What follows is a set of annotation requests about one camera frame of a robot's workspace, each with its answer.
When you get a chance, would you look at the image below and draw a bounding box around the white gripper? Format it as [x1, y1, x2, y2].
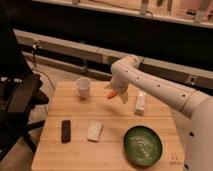
[104, 77, 129, 104]

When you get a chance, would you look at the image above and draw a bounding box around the green bowl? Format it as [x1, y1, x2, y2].
[123, 125, 163, 167]

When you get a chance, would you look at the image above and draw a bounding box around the black remote control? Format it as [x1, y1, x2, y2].
[61, 120, 71, 143]

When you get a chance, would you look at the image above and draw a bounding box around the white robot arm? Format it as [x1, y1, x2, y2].
[108, 55, 213, 171]

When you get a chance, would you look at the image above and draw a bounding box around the white sponge block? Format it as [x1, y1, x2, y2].
[87, 121, 103, 142]

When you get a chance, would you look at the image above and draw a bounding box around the black office chair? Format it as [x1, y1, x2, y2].
[0, 27, 49, 161]

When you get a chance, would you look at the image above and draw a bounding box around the orange pepper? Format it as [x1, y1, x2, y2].
[107, 90, 118, 99]

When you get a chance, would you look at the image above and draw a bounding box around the black cable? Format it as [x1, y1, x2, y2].
[31, 39, 56, 90]

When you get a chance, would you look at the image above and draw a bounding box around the white plastic bottle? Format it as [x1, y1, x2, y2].
[135, 91, 146, 115]

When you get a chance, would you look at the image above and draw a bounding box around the white paper cup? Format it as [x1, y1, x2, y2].
[75, 77, 91, 99]

